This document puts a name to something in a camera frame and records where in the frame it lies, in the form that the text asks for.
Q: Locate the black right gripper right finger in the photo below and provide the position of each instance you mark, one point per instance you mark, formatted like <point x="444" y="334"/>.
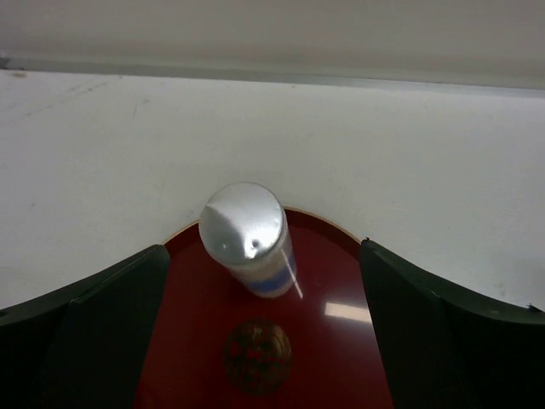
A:
<point x="445" y="346"/>

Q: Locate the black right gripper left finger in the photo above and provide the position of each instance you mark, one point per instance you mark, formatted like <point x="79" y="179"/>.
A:
<point x="84" y="345"/>

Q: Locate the tall blue label spice jar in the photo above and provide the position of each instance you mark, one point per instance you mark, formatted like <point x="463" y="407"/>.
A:
<point x="244" y="228"/>

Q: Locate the red round tray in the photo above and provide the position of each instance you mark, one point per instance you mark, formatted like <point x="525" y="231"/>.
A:
<point x="215" y="345"/>

